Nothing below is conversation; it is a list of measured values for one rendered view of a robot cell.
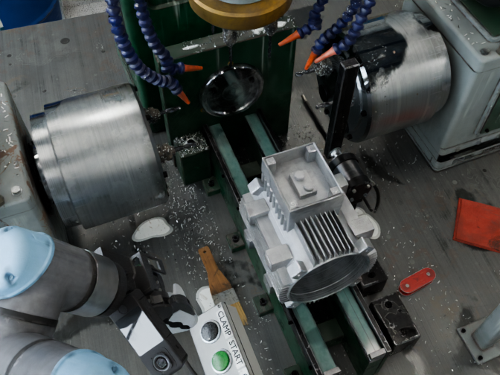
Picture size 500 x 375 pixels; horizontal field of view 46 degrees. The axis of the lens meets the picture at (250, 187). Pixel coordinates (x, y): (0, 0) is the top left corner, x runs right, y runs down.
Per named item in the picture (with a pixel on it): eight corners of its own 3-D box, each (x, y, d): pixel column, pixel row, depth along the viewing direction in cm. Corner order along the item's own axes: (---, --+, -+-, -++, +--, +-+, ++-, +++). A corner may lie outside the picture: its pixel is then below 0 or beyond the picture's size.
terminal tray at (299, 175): (259, 181, 107) (260, 158, 101) (312, 165, 109) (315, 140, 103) (285, 235, 101) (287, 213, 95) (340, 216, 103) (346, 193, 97)
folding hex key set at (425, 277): (404, 298, 124) (405, 295, 122) (394, 286, 125) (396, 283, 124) (436, 280, 126) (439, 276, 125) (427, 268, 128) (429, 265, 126)
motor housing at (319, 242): (238, 231, 119) (237, 176, 103) (323, 202, 123) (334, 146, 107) (276, 318, 108) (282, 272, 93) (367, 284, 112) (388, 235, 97)
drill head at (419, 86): (277, 97, 140) (283, 13, 120) (425, 55, 149) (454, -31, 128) (323, 177, 127) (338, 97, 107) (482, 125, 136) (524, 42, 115)
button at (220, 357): (213, 357, 91) (207, 356, 89) (229, 347, 90) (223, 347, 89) (220, 375, 89) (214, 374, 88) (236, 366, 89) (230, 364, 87)
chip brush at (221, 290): (192, 252, 129) (192, 251, 129) (213, 245, 131) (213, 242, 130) (227, 335, 119) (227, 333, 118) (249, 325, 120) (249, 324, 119)
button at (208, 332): (203, 328, 94) (197, 327, 92) (218, 319, 93) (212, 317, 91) (209, 345, 92) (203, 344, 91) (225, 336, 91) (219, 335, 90)
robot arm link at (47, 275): (-46, 295, 60) (-16, 216, 62) (36, 312, 69) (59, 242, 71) (4, 309, 56) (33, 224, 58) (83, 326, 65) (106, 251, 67)
